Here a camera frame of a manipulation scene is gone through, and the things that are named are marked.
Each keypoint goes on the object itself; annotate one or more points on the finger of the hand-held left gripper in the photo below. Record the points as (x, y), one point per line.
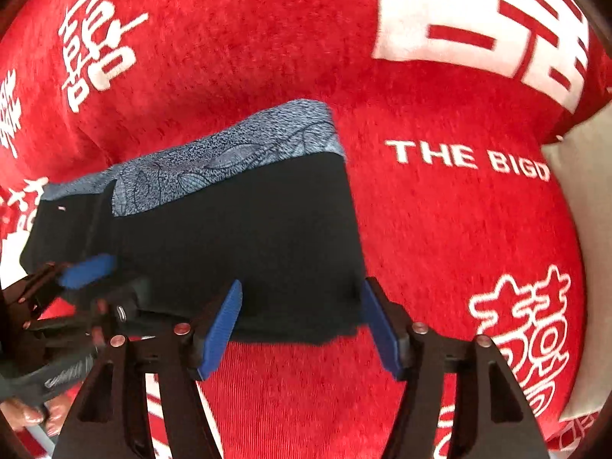
(91, 270)
(126, 306)

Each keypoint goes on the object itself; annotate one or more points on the black pants with grey floral trim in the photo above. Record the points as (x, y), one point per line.
(239, 229)

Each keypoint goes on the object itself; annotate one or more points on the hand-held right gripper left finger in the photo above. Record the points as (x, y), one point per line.
(222, 330)

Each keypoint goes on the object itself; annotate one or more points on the person's left hand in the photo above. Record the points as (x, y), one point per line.
(31, 416)

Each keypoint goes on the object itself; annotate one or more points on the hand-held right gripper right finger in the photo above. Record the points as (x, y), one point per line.
(382, 330)

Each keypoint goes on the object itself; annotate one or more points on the beige pillow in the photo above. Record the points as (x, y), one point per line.
(593, 248)

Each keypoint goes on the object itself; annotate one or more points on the red printed blanket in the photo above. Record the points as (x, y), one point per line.
(430, 224)

